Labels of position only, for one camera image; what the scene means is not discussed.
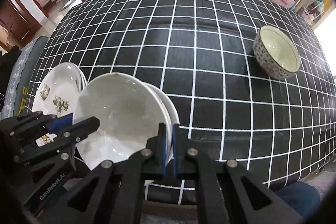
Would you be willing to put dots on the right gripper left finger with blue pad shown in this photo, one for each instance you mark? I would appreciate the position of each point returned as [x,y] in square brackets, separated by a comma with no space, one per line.
[155,164]

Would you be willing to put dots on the blue jeans knee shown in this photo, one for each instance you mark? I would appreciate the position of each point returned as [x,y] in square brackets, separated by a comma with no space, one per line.
[301,197]

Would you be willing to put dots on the green patterned bowl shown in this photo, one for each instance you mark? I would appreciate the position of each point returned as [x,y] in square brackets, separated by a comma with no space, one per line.
[276,53]

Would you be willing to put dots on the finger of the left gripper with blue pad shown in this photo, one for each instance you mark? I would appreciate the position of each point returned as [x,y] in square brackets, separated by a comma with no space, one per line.
[58,124]
[74,133]

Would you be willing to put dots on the grey sofa cover embroidered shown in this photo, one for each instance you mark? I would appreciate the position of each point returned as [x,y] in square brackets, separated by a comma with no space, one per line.
[16,98]

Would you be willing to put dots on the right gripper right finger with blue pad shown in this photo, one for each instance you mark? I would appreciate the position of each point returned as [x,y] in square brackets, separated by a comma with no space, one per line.
[183,168]

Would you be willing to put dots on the white bowl floral outside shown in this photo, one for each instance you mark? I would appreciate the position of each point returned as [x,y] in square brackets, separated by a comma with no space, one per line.
[129,113]

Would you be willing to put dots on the dark brown wooden door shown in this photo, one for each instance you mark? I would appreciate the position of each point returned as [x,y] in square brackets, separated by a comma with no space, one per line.
[18,22]

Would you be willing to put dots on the black white grid tablecloth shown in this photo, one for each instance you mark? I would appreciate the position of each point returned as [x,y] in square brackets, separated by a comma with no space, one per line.
[200,53]

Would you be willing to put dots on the small plate bird pattern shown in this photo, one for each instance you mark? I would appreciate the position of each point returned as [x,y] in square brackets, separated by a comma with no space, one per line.
[58,92]

